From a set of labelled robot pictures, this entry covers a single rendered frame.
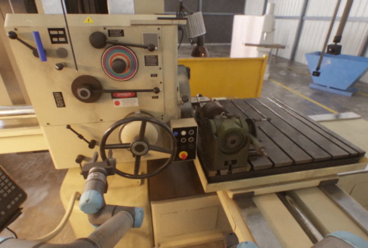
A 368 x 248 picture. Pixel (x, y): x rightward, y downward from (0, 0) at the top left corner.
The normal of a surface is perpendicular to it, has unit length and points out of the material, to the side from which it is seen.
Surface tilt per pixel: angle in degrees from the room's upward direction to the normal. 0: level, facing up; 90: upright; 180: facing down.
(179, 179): 0
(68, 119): 90
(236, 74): 90
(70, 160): 90
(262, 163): 0
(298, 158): 0
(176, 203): 90
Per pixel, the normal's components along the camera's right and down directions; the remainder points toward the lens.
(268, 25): -0.43, 0.42
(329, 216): 0.01, -0.88
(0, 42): 0.18, 0.47
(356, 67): -0.77, 0.29
